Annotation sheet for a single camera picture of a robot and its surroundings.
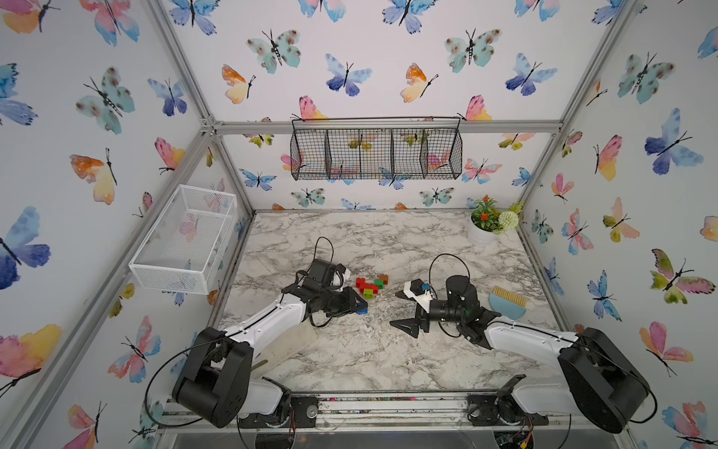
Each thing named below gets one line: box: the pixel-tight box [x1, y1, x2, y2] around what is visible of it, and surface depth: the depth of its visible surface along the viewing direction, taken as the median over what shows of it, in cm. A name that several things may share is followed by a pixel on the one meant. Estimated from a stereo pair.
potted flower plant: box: [467, 194, 526, 247], surface depth 101 cm
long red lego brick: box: [359, 282, 379, 295], surface depth 98 cm
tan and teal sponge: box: [488, 285, 529, 321], surface depth 96 cm
